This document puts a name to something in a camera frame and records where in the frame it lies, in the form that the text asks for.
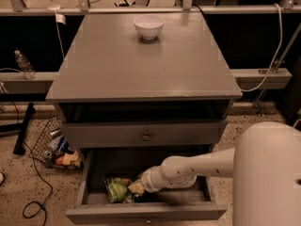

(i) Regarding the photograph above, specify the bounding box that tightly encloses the black stand leg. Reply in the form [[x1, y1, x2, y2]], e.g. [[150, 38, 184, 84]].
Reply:
[[0, 103, 35, 155]]

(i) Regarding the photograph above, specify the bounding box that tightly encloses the grey wooden cabinet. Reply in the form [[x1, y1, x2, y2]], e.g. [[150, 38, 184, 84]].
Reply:
[[45, 11, 244, 152]]

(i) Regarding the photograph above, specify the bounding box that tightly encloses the open grey middle drawer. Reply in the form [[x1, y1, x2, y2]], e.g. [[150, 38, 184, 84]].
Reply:
[[66, 145, 227, 225]]

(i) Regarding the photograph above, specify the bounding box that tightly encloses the white ceramic bowl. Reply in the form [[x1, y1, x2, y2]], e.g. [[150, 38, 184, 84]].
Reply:
[[134, 14, 165, 40]]

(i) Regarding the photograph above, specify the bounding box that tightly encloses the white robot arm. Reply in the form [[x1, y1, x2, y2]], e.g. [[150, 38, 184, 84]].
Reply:
[[130, 121, 301, 226]]

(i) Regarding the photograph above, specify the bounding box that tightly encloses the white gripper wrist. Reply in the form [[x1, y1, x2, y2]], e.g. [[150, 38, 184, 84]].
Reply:
[[128, 166, 197, 196]]

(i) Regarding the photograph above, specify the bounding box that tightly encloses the black floor cable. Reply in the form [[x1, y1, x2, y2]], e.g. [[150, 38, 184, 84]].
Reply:
[[0, 82, 55, 226]]

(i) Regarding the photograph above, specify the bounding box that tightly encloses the wire basket with items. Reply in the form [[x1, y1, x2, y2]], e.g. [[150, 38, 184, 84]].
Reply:
[[32, 118, 82, 170]]

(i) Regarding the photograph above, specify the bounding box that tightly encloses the clear plastic water bottle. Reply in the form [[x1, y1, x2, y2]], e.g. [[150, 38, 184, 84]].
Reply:
[[14, 50, 36, 80]]

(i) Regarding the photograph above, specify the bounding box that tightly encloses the closed grey top drawer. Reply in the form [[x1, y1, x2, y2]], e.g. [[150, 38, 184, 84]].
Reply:
[[62, 120, 227, 148]]

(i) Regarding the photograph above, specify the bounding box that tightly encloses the white cable with tag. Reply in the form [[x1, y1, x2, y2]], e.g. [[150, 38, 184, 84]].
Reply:
[[41, 0, 68, 61]]

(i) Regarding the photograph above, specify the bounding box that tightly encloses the green jalapeno chip bag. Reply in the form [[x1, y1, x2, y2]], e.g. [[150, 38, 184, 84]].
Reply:
[[103, 177, 134, 203]]

